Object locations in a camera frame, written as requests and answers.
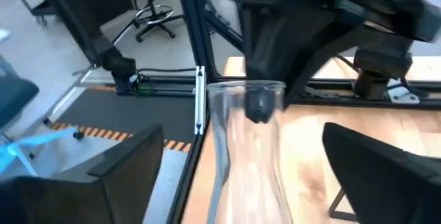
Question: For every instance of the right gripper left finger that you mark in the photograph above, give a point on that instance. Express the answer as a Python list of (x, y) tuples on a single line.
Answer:
[(120, 196)]

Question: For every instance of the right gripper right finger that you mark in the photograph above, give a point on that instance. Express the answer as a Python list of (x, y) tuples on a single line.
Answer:
[(386, 189)]

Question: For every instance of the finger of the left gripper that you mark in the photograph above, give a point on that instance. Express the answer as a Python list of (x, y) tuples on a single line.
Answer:
[(275, 45)]

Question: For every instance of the clear smooth waisted glass vase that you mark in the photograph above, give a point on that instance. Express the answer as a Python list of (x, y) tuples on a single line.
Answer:
[(248, 169)]

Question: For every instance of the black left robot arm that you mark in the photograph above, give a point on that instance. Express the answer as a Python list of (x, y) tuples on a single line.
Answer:
[(382, 65)]

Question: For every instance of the black office stool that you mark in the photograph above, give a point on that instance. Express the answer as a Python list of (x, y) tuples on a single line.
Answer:
[(150, 0)]

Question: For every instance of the black wheeled cart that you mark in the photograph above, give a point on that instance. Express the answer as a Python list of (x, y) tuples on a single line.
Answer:
[(41, 8)]

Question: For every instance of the silver frame strip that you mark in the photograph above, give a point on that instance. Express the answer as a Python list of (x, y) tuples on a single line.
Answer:
[(200, 100)]

